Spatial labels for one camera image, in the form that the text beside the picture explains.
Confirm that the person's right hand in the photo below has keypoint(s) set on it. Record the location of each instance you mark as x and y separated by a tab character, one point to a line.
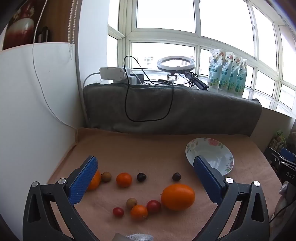
284	188

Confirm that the white panel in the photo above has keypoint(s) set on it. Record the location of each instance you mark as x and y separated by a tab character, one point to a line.
27	115

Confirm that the small red cherry tomato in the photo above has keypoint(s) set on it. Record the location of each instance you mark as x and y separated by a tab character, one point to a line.
118	211

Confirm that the beige blanket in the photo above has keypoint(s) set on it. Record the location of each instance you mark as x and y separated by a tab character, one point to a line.
143	153

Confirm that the black phone clamp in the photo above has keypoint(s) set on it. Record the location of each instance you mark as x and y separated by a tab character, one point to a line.
172	77

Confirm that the grey blanket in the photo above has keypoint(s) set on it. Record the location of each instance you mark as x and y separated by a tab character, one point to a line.
196	111

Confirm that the dark books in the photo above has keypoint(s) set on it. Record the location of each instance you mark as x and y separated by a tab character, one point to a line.
44	34

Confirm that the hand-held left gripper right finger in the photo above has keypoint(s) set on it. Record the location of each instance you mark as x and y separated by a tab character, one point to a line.
208	180

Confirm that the green printed packet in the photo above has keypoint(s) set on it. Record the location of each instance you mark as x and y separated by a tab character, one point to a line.
279	139

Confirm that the round tangerine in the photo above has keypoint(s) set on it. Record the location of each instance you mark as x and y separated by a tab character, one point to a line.
124	179

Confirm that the teal floral refill pouch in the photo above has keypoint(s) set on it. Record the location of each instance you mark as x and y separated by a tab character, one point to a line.
214	71
242	81
234	78
227	74

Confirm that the dark plum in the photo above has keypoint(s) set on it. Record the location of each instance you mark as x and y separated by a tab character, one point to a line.
176	176
141	177

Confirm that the white window frame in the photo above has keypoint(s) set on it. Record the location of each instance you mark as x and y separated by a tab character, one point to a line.
197	37

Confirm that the brown wooden shelf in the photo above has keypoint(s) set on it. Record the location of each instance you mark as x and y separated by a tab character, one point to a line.
57	20

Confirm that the white power adapter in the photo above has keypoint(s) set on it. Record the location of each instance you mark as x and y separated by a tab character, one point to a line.
133	77

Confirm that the orange mandarin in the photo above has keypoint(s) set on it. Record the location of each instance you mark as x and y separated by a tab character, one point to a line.
94	182

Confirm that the brown longan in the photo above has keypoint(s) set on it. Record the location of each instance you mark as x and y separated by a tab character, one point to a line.
106	176
131	203

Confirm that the large orange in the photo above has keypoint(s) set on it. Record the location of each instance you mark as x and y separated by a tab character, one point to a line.
178	197

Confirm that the white power strip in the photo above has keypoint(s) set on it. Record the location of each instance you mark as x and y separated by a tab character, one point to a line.
112	73

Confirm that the floral white plate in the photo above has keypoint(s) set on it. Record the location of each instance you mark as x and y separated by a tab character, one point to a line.
215	157

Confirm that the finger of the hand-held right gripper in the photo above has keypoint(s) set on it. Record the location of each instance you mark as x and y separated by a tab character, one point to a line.
272	155
288	153

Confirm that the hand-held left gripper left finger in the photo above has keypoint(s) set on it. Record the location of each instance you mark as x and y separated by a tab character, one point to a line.
83	179

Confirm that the small tangerine with stem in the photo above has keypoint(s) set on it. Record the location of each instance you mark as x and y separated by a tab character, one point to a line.
139	212

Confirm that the person's left hand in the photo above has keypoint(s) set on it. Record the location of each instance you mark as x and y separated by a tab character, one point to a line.
140	238

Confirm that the red wall poster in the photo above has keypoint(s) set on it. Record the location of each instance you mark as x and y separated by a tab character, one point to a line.
19	25

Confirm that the black scissors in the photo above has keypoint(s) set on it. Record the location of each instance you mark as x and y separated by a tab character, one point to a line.
196	81

